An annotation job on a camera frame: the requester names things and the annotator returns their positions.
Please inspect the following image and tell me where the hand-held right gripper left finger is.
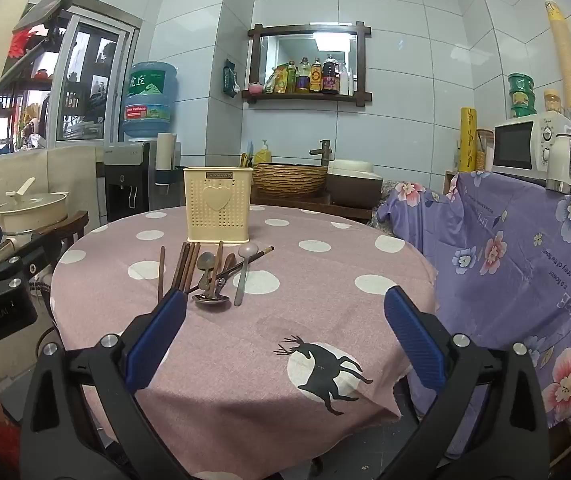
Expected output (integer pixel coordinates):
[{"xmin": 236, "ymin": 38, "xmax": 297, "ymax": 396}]
[{"xmin": 19, "ymin": 287, "xmax": 188, "ymax": 480}]

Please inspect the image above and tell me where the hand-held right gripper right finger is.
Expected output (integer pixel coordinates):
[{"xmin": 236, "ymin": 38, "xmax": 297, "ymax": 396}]
[{"xmin": 383, "ymin": 285, "xmax": 551, "ymax": 480}]

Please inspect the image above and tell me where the large metal spoon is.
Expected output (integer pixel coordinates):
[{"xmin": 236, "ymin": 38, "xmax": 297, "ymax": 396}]
[{"xmin": 192, "ymin": 260, "xmax": 253, "ymax": 311}]

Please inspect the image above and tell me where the brown wooden spoon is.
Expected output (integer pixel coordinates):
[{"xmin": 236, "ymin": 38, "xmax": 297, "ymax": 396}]
[{"xmin": 212, "ymin": 252, "xmax": 237, "ymax": 286}]

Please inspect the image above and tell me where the cream plastic utensil holder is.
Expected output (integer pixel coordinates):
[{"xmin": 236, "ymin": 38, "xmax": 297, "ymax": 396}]
[{"xmin": 182, "ymin": 166, "xmax": 254, "ymax": 244}]

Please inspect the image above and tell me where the dark chopstick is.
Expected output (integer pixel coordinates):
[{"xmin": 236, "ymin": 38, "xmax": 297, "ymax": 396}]
[{"xmin": 185, "ymin": 246, "xmax": 275, "ymax": 295}]

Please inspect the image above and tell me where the dark wooden chair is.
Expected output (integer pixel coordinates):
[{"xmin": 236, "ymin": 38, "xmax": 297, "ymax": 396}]
[{"xmin": 30, "ymin": 210, "xmax": 90, "ymax": 281}]

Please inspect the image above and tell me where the cream cooking pot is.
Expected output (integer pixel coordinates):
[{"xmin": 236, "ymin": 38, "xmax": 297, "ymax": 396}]
[{"xmin": 0, "ymin": 191, "xmax": 70, "ymax": 233}]

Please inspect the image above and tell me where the cream ladle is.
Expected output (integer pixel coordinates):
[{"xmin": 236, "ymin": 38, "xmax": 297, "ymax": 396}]
[{"xmin": 5, "ymin": 177, "xmax": 36, "ymax": 200}]

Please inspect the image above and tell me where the beige cloth cover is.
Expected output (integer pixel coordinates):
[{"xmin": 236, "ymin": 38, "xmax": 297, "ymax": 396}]
[{"xmin": 0, "ymin": 145, "xmax": 106, "ymax": 231}]

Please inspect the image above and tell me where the pink polka dot tablecloth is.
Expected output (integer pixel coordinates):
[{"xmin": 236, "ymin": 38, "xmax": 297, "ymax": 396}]
[{"xmin": 50, "ymin": 205, "xmax": 439, "ymax": 480}]

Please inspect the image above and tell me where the water dispenser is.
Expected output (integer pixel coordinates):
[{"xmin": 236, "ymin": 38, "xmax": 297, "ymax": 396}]
[{"xmin": 102, "ymin": 140, "xmax": 182, "ymax": 223}]

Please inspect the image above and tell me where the purple floral cloth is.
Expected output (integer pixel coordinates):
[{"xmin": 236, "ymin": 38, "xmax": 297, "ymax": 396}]
[{"xmin": 373, "ymin": 170, "xmax": 571, "ymax": 461}]

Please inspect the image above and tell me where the paisley cloth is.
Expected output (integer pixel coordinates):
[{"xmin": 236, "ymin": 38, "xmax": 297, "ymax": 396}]
[{"xmin": 373, "ymin": 180, "xmax": 401, "ymax": 236}]

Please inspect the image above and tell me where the teal cup holder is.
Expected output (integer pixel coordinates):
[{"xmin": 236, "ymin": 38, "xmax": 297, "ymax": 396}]
[{"xmin": 152, "ymin": 162, "xmax": 186, "ymax": 187}]

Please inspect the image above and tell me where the brown and cream rice cooker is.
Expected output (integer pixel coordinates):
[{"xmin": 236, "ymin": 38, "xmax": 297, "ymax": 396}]
[{"xmin": 326, "ymin": 159, "xmax": 383, "ymax": 209}]

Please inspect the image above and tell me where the white paper cup tube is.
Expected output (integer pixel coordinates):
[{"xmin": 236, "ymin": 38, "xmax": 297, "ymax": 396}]
[{"xmin": 156, "ymin": 132, "xmax": 177, "ymax": 171}]

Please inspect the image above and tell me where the dark wooden vanity table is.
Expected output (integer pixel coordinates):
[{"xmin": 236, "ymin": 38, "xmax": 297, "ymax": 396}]
[{"xmin": 250, "ymin": 192, "xmax": 373, "ymax": 223}]

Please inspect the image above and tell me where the sliding window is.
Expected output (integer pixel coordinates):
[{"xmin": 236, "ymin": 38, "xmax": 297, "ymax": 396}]
[{"xmin": 0, "ymin": 7, "xmax": 143, "ymax": 158}]

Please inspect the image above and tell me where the blue water bottle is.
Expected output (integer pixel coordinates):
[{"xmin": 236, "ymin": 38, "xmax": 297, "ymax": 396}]
[{"xmin": 122, "ymin": 61, "xmax": 178, "ymax": 142}]

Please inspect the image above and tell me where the glass jar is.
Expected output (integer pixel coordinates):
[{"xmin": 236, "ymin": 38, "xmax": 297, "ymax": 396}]
[{"xmin": 475, "ymin": 129, "xmax": 495, "ymax": 173}]

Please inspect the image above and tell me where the woven pattern sink basin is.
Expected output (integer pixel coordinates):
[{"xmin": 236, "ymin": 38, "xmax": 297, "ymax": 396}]
[{"xmin": 252, "ymin": 161, "xmax": 329, "ymax": 198}]

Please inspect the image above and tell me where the yellow roll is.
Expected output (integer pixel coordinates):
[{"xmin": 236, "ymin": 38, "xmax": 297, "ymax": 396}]
[{"xmin": 459, "ymin": 106, "xmax": 477, "ymax": 173}]

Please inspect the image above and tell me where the bronze faucet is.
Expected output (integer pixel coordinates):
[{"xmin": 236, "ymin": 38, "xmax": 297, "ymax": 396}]
[{"xmin": 309, "ymin": 140, "xmax": 333, "ymax": 167}]

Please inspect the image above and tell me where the white microwave oven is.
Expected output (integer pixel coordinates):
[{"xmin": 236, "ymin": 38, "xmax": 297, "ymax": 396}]
[{"xmin": 492, "ymin": 111, "xmax": 571, "ymax": 181}]

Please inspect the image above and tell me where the white kettle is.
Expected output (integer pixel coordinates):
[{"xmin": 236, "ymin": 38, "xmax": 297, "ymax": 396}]
[{"xmin": 545, "ymin": 119, "xmax": 571, "ymax": 196}]

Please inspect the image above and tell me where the grey phone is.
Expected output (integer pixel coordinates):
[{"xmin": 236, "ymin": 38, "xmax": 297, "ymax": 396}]
[{"xmin": 12, "ymin": 0, "xmax": 86, "ymax": 36}]

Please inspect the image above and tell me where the green cup stack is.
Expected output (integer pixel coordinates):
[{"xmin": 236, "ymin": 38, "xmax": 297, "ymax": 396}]
[{"xmin": 508, "ymin": 72, "xmax": 536, "ymax": 120}]

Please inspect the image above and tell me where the dark soy sauce bottle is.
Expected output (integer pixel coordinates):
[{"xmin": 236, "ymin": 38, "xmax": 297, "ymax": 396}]
[{"xmin": 322, "ymin": 55, "xmax": 341, "ymax": 95}]

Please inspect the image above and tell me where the clear oil bottle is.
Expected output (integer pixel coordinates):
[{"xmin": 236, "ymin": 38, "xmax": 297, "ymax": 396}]
[{"xmin": 296, "ymin": 57, "xmax": 312, "ymax": 94}]

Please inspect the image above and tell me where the wooden framed mirror shelf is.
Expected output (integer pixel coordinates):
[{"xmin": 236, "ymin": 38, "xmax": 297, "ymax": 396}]
[{"xmin": 248, "ymin": 21, "xmax": 372, "ymax": 106}]

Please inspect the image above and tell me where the tall cream paper cup stack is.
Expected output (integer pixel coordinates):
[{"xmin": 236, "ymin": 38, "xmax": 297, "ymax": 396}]
[{"xmin": 544, "ymin": 0, "xmax": 571, "ymax": 131}]

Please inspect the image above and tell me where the green wall packet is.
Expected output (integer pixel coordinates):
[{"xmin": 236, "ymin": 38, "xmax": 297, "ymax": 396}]
[{"xmin": 222, "ymin": 59, "xmax": 240, "ymax": 97}]

